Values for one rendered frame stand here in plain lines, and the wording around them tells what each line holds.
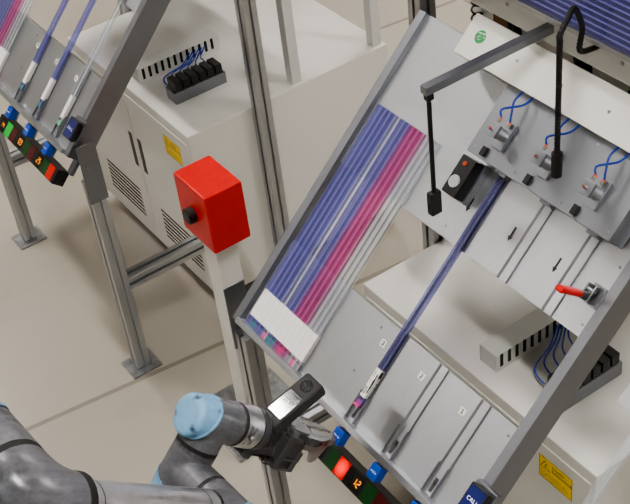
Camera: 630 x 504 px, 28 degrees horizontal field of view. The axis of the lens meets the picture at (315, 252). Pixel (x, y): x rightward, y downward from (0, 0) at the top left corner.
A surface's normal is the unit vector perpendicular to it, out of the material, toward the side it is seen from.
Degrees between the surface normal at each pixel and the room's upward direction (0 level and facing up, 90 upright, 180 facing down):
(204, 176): 0
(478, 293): 0
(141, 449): 0
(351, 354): 44
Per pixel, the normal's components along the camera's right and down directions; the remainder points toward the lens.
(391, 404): -0.63, -0.25
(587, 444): -0.11, -0.76
